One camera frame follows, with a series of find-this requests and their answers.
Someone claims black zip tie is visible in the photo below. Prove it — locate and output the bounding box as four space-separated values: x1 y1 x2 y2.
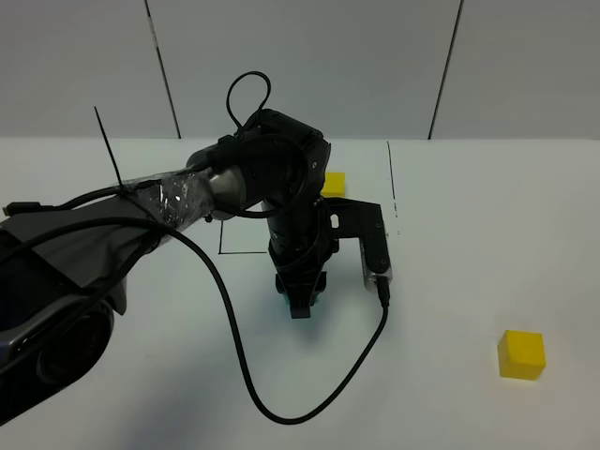
94 106 126 195

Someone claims black camera cable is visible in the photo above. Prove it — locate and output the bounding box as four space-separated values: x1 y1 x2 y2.
140 219 391 426

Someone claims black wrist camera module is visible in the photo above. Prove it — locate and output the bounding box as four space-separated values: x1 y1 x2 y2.
324 198 393 304

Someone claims template yellow cube block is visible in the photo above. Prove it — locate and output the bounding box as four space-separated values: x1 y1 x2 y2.
321 172 346 198

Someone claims teal cube block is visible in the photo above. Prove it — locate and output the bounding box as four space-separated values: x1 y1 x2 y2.
282 292 319 308

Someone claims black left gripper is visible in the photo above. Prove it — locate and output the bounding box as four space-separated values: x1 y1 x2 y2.
268 197 338 319

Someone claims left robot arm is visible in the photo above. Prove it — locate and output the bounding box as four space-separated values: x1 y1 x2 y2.
1 110 337 422

